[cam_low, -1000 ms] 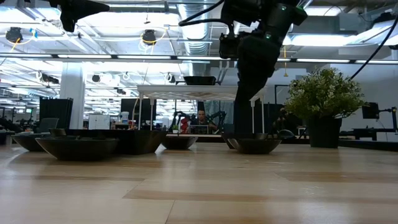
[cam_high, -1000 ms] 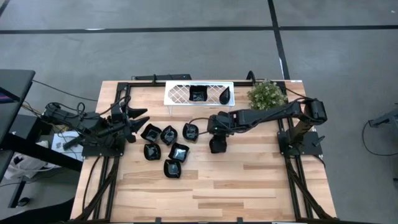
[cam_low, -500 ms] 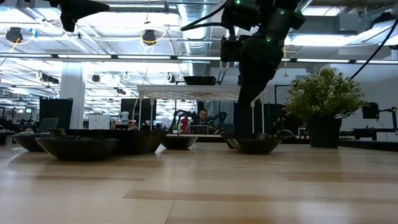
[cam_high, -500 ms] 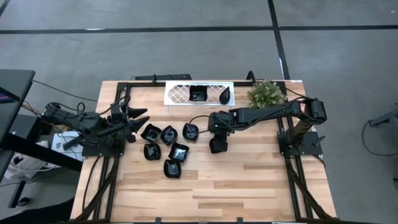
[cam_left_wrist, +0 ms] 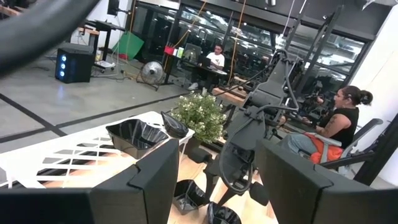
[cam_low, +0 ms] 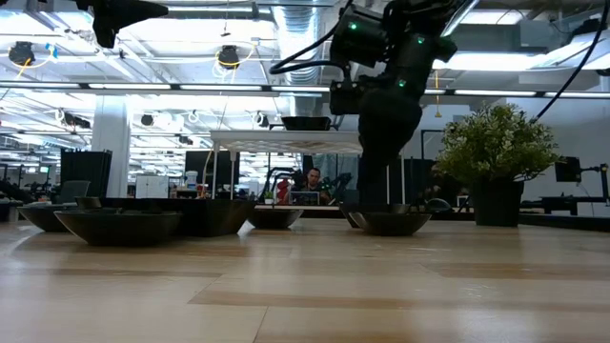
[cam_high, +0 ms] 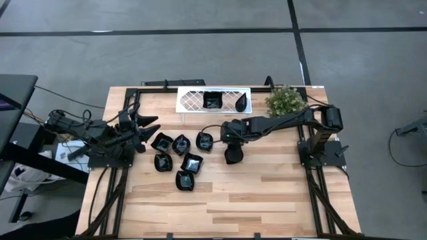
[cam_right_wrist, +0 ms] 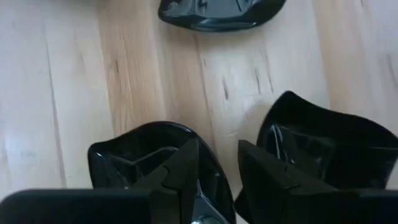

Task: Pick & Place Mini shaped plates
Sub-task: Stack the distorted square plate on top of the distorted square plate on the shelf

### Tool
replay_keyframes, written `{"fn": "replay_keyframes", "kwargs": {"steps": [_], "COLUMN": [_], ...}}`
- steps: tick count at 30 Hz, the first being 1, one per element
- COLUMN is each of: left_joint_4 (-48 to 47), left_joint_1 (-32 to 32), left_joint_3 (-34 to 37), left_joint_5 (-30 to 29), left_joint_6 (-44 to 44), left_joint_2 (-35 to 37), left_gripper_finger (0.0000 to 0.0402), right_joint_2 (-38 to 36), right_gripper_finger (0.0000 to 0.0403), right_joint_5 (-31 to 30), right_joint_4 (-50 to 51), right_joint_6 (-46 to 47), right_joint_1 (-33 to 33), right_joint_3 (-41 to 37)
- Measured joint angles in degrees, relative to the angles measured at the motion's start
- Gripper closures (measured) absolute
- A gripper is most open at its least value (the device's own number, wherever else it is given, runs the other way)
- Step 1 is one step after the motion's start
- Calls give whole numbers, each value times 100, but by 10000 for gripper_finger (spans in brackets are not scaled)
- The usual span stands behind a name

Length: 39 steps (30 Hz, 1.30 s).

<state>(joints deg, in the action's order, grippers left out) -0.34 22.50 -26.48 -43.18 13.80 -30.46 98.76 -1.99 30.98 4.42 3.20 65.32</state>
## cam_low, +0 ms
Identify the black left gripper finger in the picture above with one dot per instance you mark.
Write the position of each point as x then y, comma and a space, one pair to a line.
124, 14

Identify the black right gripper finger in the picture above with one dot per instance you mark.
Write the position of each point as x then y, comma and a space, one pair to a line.
366, 181
380, 181

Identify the black square deep mini bowl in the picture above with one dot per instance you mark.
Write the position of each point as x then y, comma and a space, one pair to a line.
214, 216
306, 124

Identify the black background robot arm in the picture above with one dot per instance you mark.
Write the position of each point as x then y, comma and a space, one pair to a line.
269, 178

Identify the black monitor on arm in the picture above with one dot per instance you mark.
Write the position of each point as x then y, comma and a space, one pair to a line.
568, 169

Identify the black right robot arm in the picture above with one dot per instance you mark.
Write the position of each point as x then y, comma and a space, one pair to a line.
410, 52

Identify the black boat-shaped mini plate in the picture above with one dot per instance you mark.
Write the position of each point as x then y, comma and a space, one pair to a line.
119, 231
40, 219
391, 225
275, 219

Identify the person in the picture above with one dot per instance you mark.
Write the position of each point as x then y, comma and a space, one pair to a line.
313, 180

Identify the grey laptop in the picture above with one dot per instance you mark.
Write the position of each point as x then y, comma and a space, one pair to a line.
304, 197

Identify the red machine part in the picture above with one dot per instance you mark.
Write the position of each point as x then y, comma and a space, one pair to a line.
283, 190

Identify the black ceiling spotlight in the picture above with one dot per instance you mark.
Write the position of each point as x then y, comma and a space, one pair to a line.
147, 119

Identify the green potted plant black pot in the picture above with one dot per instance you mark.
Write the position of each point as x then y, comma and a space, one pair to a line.
495, 143

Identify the white pillar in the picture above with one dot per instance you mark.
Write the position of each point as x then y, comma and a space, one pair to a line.
110, 152

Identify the black room partition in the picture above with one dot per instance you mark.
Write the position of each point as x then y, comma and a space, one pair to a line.
86, 171

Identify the white cabinet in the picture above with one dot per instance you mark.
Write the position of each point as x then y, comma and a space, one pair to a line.
152, 187

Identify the black desk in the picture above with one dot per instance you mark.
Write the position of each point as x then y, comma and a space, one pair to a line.
562, 202

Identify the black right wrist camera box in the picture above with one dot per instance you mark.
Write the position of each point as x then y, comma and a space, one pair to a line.
344, 100

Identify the silver ventilation duct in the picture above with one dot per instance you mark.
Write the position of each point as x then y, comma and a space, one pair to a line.
462, 12
298, 28

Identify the black aluminium rig frame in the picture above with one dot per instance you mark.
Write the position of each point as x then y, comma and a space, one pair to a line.
562, 223

